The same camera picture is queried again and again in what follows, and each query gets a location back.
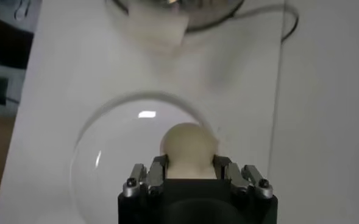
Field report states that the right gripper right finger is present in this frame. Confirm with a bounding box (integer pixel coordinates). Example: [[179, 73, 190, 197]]
[[212, 154, 274, 200]]

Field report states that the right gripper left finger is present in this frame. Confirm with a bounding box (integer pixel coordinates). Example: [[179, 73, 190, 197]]
[[123, 153, 169, 198]]

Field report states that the white steamed baozi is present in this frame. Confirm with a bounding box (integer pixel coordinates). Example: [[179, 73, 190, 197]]
[[159, 122, 219, 180]]

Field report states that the stainless steel steamer basket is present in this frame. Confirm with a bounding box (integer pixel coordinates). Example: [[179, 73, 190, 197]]
[[112, 0, 246, 33]]

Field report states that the white round plate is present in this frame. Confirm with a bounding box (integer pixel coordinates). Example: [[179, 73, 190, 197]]
[[70, 90, 221, 224]]

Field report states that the black cooker power cable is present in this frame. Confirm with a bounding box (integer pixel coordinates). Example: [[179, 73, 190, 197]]
[[227, 2, 300, 43]]

